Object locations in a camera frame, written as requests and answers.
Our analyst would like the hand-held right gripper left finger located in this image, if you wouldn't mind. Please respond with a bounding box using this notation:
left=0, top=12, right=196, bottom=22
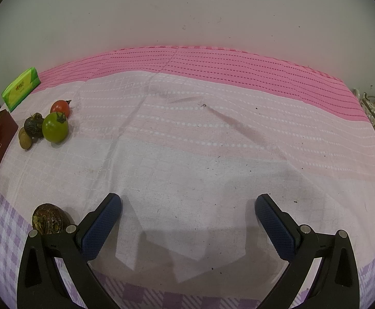
left=17, top=193, right=123, bottom=309

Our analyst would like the pink and purple checked tablecloth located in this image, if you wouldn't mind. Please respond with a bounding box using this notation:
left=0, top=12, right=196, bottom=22
left=0, top=44, right=375, bottom=309

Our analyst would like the green tissue pack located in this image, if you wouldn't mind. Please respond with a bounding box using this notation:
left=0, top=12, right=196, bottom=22
left=1, top=67, right=41, bottom=113

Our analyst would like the green tomato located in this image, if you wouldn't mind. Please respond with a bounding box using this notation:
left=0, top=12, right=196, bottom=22
left=42, top=111, right=69, bottom=143

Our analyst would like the small red tomato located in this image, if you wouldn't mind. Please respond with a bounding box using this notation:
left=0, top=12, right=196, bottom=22
left=50, top=99, right=72, bottom=118

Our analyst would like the pile of clutter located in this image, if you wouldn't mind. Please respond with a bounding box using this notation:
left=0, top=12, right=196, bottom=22
left=353, top=86, right=375, bottom=126

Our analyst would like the dark water chestnut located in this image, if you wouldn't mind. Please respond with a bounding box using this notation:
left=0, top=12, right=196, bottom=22
left=24, top=113, right=45, bottom=140
left=32, top=203, right=66, bottom=235

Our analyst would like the brown longan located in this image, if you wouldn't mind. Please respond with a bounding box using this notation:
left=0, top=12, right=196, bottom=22
left=18, top=127, right=34, bottom=150

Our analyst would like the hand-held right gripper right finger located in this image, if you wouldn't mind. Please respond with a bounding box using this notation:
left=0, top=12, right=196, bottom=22
left=255, top=194, right=360, bottom=309

